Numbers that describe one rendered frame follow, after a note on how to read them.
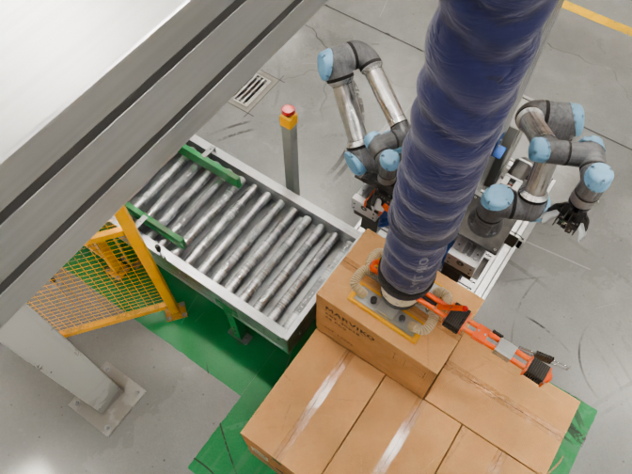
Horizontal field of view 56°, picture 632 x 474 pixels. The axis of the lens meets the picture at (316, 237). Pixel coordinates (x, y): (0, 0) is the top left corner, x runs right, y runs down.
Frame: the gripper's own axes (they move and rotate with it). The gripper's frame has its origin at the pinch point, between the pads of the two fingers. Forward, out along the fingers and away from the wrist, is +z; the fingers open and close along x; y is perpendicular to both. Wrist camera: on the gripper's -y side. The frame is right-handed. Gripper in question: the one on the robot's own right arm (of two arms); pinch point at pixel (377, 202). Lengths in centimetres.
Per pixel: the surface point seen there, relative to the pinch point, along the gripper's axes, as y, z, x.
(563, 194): 65, 108, 140
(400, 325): 37, 11, -38
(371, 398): 41, 54, -59
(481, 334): 66, -1, -27
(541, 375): 91, -2, -29
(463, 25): 30, -140, -38
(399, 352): 42, 17, -46
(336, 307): 10.7, 13.8, -45.9
